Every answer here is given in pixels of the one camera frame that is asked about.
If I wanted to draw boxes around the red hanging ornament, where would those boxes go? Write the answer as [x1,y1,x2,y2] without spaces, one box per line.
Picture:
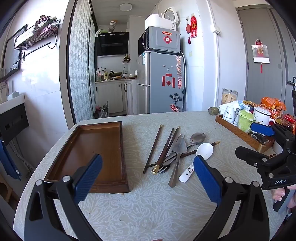
[186,16,197,44]

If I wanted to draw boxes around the person's right hand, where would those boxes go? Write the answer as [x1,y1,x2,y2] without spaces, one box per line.
[272,184,296,209]

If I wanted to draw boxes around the dark wooden tray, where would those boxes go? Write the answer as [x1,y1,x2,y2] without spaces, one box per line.
[44,121,130,194]

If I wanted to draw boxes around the black framed mirror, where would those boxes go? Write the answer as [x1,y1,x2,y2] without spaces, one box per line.
[0,24,28,79]

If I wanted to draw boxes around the metal spoon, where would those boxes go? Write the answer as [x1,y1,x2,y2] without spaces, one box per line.
[168,134,186,188]
[166,132,206,163]

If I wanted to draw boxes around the blue towel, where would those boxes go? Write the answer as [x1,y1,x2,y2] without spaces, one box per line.
[0,139,21,180]

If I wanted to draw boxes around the black wrapped packet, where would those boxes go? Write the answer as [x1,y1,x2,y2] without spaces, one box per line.
[252,133,269,144]

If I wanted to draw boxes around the black sink cabinet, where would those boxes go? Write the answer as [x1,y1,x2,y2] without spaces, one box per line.
[0,103,30,145]

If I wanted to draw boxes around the patterned sliding door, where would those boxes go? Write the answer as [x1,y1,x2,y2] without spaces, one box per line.
[66,0,96,124]

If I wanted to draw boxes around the white sink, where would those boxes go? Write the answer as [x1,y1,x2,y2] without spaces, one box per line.
[0,93,25,114]

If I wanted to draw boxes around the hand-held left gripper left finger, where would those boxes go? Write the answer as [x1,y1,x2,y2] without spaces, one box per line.
[24,153,103,241]

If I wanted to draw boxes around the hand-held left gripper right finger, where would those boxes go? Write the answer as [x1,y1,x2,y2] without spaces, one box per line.
[193,155,270,241]

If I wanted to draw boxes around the grey door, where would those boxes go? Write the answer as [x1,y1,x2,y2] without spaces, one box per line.
[236,8,296,112]

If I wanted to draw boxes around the red snack packet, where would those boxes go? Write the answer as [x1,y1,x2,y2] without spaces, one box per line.
[283,114,296,135]

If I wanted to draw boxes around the silver refrigerator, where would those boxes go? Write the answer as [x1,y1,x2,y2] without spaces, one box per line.
[136,51,186,114]

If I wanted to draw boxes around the stacked white cups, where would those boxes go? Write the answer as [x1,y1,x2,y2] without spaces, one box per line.
[223,107,240,123]

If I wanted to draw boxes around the dark wooden chopstick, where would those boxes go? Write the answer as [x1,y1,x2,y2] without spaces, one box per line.
[151,128,174,175]
[143,124,164,174]
[148,141,221,168]

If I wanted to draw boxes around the orange snack packets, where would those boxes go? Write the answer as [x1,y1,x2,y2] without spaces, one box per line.
[261,97,287,118]

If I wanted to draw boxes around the black range hood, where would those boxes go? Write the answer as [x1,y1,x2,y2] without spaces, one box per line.
[95,32,129,57]

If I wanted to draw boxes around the silver microwave oven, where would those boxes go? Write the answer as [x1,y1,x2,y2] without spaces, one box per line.
[138,26,181,56]

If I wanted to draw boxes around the white rice cooker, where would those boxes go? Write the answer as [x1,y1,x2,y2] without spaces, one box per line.
[161,7,179,24]

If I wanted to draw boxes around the metal fork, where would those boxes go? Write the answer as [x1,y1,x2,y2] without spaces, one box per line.
[158,160,173,175]

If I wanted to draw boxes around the white plastic bag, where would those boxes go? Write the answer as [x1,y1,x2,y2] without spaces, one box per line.
[219,101,243,115]

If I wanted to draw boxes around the black wire wall shelf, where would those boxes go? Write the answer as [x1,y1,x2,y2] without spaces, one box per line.
[14,16,61,50]

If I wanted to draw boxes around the white bird-print teapot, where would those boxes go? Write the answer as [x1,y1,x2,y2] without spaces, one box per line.
[253,107,271,127]

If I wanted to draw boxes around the metal spoons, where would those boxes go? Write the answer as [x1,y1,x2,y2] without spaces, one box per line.
[159,126,180,167]

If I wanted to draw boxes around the glass jar of crackers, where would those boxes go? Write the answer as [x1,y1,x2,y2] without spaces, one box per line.
[221,88,238,105]

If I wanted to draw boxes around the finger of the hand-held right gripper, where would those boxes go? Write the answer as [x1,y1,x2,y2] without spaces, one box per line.
[250,122,296,151]
[235,146,294,176]

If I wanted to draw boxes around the white kitchen appliance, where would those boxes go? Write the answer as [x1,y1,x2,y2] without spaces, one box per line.
[145,14,176,30]

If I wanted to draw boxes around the white ceramic spoon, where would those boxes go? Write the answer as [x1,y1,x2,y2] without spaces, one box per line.
[179,142,214,183]

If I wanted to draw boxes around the white kitchen cabinet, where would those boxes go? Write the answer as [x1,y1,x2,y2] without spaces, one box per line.
[95,79,138,116]

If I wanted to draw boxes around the light wooden tray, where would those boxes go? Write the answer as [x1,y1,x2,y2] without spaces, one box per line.
[216,115,274,153]

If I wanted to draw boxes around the hanging wall calendar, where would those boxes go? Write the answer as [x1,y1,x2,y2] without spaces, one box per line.
[252,39,270,73]

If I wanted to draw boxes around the plastic bag bundle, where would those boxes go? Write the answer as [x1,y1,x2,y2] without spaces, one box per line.
[95,101,109,118]

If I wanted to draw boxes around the green cabbage-shaped teapot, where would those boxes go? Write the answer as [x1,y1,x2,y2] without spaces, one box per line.
[238,110,255,133]

